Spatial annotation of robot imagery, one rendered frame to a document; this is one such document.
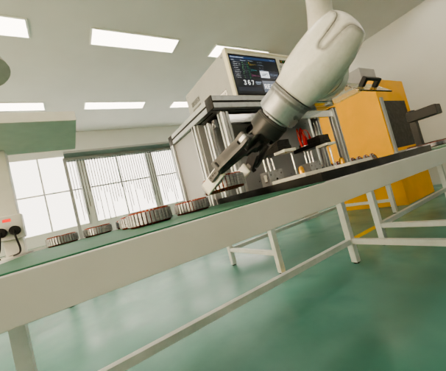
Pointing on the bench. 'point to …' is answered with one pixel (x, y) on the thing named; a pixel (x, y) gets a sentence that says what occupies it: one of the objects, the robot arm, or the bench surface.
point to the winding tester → (225, 76)
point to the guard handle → (369, 80)
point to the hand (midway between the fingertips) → (224, 182)
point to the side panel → (191, 167)
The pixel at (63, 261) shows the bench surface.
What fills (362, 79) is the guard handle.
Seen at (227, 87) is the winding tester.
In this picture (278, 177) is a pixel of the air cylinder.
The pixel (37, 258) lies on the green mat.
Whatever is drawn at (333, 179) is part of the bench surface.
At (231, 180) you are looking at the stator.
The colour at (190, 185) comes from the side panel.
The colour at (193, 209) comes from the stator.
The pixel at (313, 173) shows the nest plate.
